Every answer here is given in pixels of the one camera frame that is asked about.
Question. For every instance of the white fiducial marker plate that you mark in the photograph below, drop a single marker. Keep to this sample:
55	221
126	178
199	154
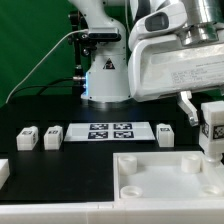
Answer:
119	131

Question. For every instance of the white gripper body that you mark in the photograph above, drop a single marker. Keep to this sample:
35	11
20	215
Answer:
161	66

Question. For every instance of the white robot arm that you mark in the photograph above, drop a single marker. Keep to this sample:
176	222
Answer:
110	23

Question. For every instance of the white obstacle bar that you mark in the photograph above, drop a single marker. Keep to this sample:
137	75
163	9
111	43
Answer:
4	171
126	212

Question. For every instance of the white front obstacle bar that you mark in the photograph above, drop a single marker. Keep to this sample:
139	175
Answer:
126	212

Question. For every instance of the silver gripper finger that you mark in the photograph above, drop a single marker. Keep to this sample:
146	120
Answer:
184	102

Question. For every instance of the black camera stand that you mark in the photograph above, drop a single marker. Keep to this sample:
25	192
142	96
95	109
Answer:
82	45

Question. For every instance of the white square tabletop part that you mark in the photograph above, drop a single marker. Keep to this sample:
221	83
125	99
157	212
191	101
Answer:
166	176

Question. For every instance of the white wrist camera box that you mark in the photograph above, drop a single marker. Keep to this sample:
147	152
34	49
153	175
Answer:
165	20

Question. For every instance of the white left obstacle bar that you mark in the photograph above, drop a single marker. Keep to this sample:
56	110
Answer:
4	171

